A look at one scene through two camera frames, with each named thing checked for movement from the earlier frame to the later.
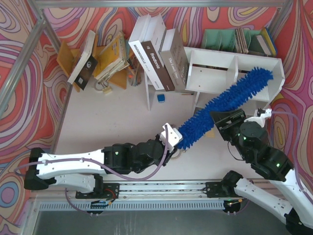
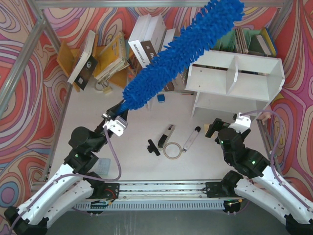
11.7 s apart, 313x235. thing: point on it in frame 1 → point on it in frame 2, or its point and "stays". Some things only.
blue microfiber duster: [203, 121] → [170, 61]
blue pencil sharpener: [161, 98] stays
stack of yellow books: [113, 59] stays
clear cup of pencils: [135, 71] stays
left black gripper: [162, 146] → [114, 115]
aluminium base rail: [196, 196] stays
